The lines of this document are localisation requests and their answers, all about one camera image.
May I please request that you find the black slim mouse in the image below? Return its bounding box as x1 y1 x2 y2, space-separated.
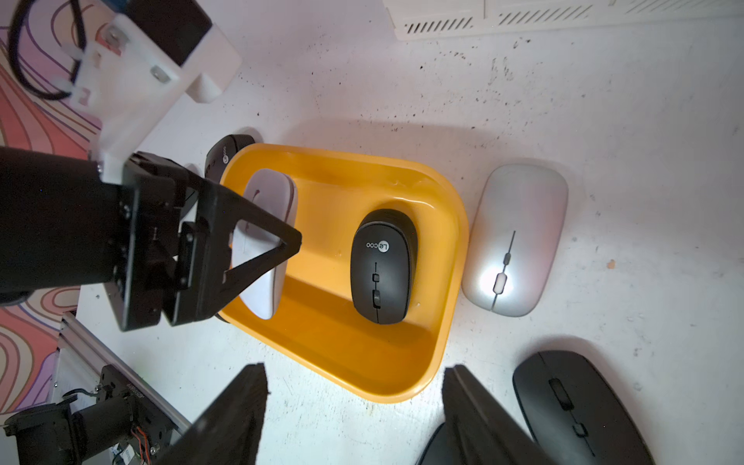
513 351 654 464

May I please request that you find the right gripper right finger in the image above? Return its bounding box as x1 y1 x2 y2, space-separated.
442 364 552 464

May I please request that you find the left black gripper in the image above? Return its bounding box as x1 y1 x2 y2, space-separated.
110 152 302 331

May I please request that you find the yellow storage box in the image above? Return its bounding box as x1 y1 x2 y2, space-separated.
221 143 469 403

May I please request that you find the black Lecoo mouse front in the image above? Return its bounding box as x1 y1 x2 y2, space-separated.
350 208 419 325

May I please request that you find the white mouse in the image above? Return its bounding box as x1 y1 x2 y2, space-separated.
232 169 298 320

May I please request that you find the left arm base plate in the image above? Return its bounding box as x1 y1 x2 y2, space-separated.
3 364 180 464

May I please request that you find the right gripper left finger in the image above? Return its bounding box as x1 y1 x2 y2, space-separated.
155 363 269 465

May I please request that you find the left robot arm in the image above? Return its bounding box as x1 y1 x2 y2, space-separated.
1 147 301 331

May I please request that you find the white file organizer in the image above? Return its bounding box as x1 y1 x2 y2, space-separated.
384 0 743 41

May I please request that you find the black flower sticker mouse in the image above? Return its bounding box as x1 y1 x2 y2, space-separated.
205 134 256 183

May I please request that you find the silver mouse beside tray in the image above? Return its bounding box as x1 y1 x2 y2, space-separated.
462 164 569 318

